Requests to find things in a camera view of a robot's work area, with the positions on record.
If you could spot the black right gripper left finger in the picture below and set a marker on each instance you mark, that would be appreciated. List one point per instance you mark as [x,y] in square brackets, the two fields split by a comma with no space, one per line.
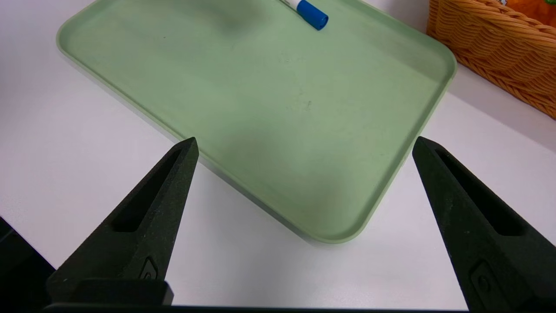
[147,226]

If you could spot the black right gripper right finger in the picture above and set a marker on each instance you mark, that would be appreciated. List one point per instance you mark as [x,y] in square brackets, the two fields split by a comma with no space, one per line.
[473,234]

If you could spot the orange snack bag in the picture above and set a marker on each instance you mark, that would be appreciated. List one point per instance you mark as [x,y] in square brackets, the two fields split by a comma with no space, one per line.
[534,8]

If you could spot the white marker with blue cap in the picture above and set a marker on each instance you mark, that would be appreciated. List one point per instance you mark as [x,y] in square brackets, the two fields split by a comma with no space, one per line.
[310,13]

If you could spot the orange wicker basket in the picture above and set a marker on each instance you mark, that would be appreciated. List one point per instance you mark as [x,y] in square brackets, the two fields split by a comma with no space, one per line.
[491,43]

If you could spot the light green plastic tray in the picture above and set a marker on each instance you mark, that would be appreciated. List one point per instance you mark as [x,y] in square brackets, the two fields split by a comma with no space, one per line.
[282,108]

